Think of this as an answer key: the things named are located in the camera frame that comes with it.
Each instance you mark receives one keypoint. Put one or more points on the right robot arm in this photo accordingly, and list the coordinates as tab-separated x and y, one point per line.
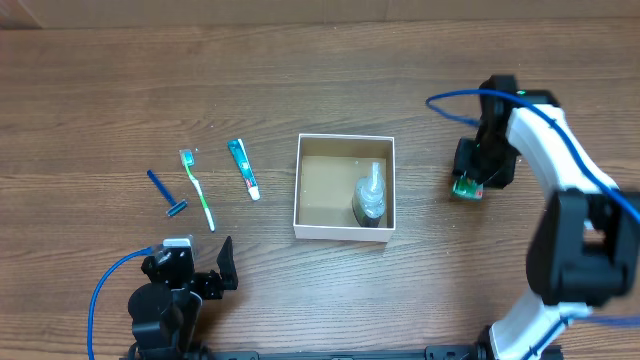
585	249

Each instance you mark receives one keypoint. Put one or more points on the white cardboard box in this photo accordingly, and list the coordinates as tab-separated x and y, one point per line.
328	167

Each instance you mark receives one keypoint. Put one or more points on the blue disposable razor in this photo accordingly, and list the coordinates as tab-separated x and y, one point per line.
175	206

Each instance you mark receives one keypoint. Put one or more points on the clear dark liquid bottle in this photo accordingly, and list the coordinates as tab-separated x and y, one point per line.
368	201

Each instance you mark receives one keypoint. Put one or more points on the teal white toothpaste tube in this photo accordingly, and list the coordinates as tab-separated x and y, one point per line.
238	151

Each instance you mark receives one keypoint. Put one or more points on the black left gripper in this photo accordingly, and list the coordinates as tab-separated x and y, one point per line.
211	282

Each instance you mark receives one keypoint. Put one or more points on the green white toothbrush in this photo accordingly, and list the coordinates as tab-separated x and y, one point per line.
188	160

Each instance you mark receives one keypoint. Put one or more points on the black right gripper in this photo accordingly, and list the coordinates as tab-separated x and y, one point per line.
476	167

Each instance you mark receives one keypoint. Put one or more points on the green white soap packet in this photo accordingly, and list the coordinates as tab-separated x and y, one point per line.
467	189

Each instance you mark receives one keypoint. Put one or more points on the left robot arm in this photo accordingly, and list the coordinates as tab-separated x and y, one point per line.
165	311

